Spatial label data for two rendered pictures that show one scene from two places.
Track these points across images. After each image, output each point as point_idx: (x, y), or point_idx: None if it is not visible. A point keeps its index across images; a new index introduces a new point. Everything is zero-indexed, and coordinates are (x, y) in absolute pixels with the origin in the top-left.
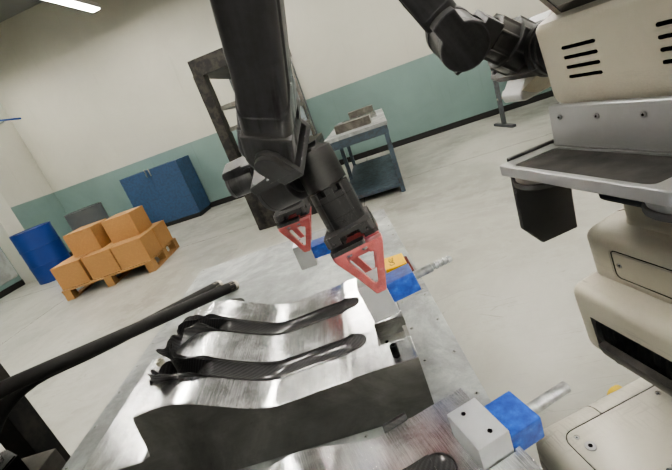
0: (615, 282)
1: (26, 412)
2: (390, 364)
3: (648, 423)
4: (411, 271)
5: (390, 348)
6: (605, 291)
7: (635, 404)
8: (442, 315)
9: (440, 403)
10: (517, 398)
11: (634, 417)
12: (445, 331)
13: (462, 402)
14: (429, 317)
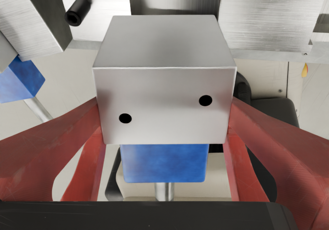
0: (217, 196)
1: None
2: None
3: (264, 70)
4: (131, 182)
5: (67, 11)
6: (213, 186)
7: (281, 74)
8: (308, 62)
9: (37, 20)
10: (22, 99)
11: (273, 67)
12: (263, 52)
13: (38, 45)
14: (322, 42)
